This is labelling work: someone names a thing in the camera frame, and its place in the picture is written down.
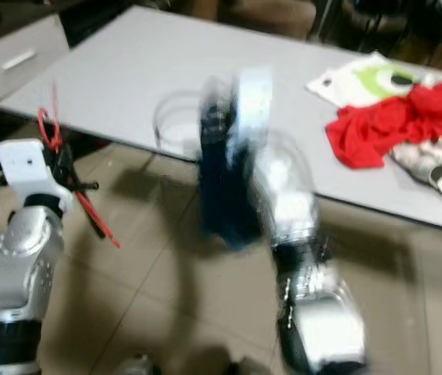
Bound red clothes hanger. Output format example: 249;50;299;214
37;82;122;249

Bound blue denim jeans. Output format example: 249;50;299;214
196;78;280;251

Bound white drawer unit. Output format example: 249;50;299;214
0;14;73;114

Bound grey table with black legs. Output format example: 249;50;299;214
0;4;442;235

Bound robot left leg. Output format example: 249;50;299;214
118;354;159;375

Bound robot leg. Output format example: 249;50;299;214
225;358;261;375
118;354;159;375

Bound brown upholstered seat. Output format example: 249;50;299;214
205;0;319;40

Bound robot right leg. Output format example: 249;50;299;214
225;358;261;375

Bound plain red shirt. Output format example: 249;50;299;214
325;80;442;170

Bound white t-shirt with green print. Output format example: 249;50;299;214
305;51;442;110

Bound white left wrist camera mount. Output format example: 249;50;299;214
0;139;72;216

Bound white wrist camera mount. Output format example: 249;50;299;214
237;66;280;153
0;139;72;216

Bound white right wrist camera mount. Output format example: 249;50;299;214
237;66;280;153

